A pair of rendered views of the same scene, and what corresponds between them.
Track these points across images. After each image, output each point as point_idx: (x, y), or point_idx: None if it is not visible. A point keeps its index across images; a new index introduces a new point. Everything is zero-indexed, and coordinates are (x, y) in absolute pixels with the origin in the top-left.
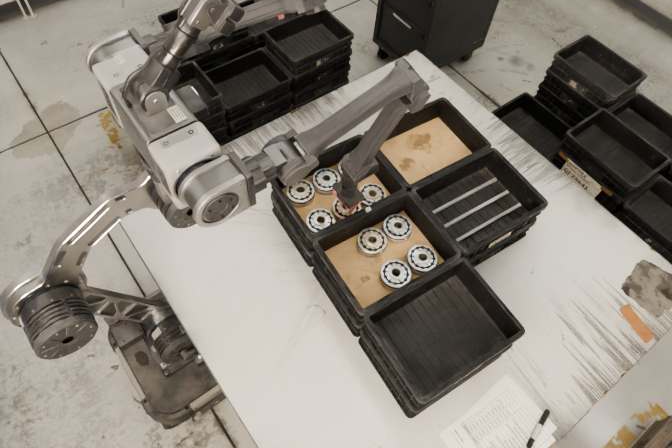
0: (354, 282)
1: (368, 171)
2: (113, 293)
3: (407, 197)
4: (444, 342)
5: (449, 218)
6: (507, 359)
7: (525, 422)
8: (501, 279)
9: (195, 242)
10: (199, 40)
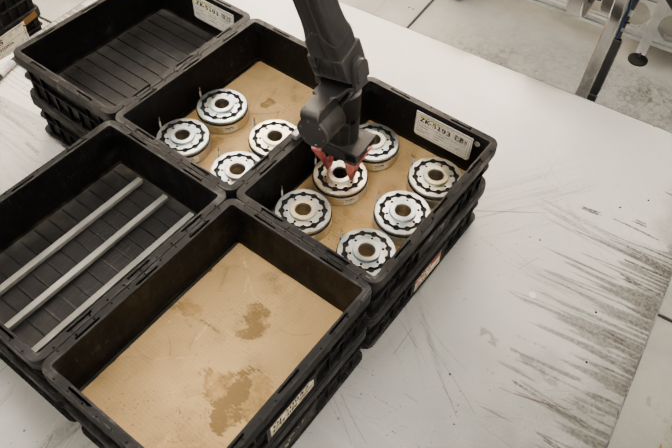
0: (282, 95)
1: (313, 91)
2: (590, 74)
3: None
4: (133, 66)
5: (140, 233)
6: (36, 130)
7: (19, 77)
8: None
9: (548, 140)
10: None
